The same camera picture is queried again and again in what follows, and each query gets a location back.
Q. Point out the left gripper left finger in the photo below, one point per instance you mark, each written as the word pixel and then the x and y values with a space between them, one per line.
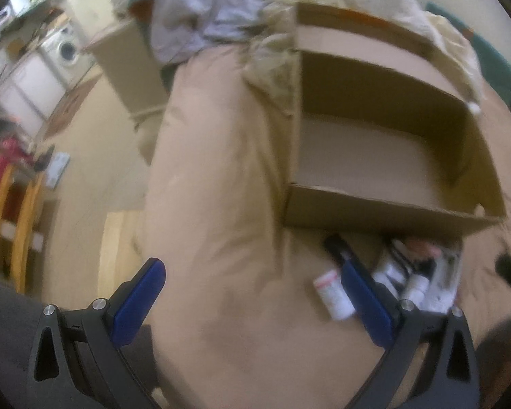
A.
pixel 76 360

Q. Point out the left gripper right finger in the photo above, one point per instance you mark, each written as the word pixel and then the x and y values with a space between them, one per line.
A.
pixel 448 377

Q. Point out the small white bottle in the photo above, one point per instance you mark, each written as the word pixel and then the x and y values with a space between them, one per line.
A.
pixel 416 289

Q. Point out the white red-label pill bottle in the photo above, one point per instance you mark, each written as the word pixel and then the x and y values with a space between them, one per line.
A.
pixel 329 288

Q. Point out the black purple lighter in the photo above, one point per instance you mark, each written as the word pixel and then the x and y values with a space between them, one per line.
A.
pixel 339 249

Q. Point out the tan bed sheet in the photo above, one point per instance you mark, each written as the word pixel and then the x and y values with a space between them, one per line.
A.
pixel 239 323

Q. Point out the wooden chair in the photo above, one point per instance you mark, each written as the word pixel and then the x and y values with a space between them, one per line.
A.
pixel 21 195

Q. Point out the white bathroom scale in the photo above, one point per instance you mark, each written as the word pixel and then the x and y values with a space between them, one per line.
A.
pixel 56 168

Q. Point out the brown cardboard box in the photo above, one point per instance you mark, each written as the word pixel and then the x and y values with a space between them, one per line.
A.
pixel 382 140

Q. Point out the large cardboard box on floor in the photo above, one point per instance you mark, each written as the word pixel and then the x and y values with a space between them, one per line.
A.
pixel 122 54

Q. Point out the green pillow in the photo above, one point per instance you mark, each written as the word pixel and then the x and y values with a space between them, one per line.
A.
pixel 495 68

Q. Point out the white washing machine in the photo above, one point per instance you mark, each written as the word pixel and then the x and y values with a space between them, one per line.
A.
pixel 64 51

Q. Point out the lavender white duvet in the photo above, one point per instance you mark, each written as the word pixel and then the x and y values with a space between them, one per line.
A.
pixel 179 29

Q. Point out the cream patterned blanket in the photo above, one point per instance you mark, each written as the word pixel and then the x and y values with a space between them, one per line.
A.
pixel 268 60

